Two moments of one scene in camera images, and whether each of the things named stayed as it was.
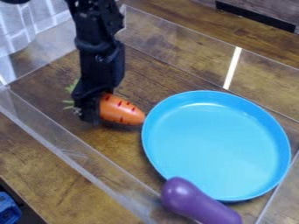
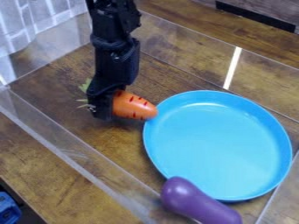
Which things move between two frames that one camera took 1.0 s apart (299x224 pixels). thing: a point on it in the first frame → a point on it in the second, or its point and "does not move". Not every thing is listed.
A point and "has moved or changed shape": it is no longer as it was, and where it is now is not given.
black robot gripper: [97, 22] → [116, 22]
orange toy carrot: [116, 109] has moved or changed shape
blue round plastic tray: [219, 138] does not move
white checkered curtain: [37, 32] does not move
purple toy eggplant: [196, 206] does not move
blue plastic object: [10, 213] does not move
